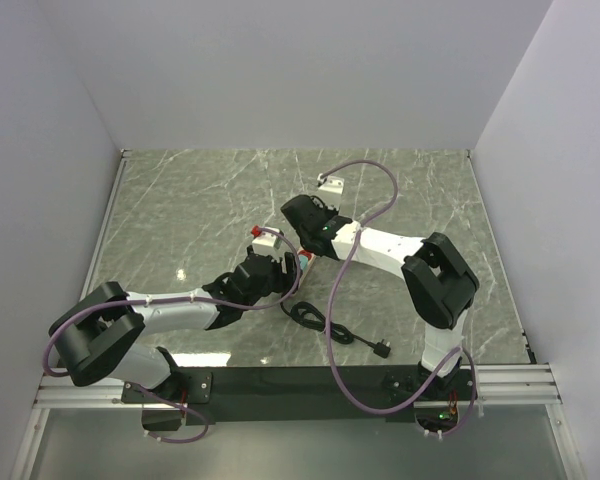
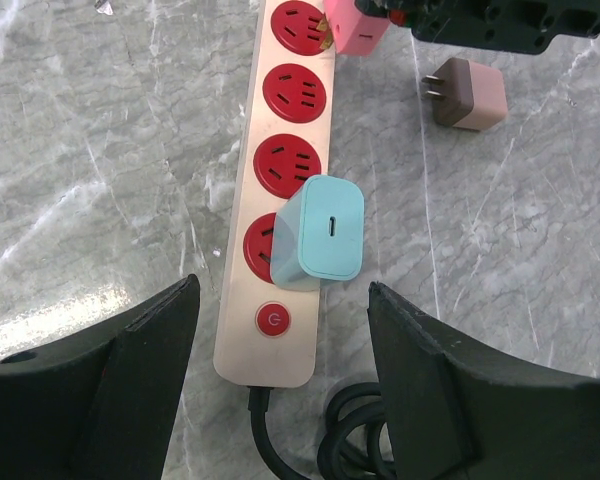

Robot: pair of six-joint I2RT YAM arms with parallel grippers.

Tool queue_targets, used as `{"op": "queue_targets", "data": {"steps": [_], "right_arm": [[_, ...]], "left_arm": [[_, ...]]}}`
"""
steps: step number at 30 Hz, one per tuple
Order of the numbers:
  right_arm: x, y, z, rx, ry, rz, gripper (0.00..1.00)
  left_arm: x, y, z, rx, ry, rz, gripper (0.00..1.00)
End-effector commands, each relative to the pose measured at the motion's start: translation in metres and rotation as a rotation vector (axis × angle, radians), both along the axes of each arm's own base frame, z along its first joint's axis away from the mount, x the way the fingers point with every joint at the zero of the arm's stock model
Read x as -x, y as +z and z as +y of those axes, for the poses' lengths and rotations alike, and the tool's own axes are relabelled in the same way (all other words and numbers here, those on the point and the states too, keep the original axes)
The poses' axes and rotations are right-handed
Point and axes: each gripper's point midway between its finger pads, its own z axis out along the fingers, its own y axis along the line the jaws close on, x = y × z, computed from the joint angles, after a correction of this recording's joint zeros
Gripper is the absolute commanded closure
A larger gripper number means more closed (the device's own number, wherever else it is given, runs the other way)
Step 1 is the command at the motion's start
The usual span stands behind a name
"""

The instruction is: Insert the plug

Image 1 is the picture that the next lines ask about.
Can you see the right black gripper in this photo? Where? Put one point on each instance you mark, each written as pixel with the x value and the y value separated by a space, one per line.
pixel 320 207

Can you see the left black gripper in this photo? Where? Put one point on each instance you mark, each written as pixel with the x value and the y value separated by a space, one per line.
pixel 285 281

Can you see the beige power strip red sockets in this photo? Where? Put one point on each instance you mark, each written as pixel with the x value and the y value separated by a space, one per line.
pixel 304 273

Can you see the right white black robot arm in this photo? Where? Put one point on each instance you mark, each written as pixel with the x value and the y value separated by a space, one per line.
pixel 440 283

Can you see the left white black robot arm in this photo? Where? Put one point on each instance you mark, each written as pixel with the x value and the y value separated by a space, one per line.
pixel 99 337

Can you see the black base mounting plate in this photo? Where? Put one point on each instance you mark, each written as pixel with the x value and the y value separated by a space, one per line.
pixel 237 394

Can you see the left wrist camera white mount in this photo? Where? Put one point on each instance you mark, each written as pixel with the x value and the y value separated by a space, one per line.
pixel 268 243

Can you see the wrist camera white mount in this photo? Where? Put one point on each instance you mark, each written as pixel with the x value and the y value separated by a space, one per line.
pixel 268 243
pixel 330 190

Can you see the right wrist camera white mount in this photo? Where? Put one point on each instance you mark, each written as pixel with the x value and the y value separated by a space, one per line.
pixel 330 190

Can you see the aluminium extrusion rail front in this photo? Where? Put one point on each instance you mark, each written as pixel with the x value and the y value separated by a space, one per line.
pixel 499 385

